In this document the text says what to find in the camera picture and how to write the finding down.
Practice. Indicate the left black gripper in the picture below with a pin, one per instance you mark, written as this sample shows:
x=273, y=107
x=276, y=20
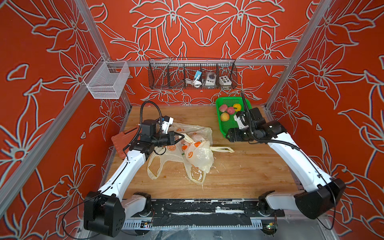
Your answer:
x=171, y=137

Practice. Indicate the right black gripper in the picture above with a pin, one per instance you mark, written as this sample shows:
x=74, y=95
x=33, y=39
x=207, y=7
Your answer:
x=234, y=137

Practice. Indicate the orange-print plastic bag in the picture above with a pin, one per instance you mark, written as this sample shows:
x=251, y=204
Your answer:
x=173, y=153

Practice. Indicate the yellow-pink peach second row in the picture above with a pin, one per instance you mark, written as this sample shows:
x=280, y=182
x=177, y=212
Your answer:
x=224, y=117

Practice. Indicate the pink peach second row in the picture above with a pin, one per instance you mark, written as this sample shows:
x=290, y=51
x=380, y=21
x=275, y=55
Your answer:
x=231, y=110

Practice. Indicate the pink peach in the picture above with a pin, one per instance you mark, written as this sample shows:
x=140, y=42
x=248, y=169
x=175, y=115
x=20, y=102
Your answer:
x=223, y=108

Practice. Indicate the yellow peach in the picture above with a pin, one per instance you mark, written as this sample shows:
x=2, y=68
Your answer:
x=237, y=107

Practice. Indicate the yellow translucent plastic bag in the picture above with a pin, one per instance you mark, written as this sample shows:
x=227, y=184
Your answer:
x=198, y=154

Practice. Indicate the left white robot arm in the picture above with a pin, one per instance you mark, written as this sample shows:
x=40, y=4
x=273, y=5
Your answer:
x=105, y=210

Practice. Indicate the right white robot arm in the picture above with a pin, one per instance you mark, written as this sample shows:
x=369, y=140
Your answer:
x=321, y=192

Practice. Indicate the green plastic basket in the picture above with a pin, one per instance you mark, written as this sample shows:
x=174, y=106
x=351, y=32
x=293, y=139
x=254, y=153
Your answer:
x=229, y=101

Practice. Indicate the white button box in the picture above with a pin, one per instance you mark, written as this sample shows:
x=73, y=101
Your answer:
x=225, y=81

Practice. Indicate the grey controller device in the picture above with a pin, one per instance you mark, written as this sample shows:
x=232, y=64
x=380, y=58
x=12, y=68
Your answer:
x=210, y=79

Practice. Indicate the blue white small box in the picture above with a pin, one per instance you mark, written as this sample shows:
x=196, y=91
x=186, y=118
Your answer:
x=197, y=75

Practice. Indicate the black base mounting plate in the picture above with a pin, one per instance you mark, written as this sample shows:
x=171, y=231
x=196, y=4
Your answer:
x=207, y=212

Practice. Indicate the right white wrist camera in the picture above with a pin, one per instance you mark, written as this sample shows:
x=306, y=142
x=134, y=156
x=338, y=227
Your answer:
x=239, y=117

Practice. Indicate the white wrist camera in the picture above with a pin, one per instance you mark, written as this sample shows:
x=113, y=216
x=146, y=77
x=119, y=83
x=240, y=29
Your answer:
x=166, y=123
x=239, y=117

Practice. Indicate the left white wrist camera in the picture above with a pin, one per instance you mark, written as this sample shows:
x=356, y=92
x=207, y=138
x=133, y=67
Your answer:
x=166, y=123

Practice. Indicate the black wire wall basket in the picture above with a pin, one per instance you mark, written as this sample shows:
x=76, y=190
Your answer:
x=177, y=73

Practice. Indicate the clear acrylic wall box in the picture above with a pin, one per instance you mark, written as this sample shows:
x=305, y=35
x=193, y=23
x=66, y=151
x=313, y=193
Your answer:
x=103, y=84

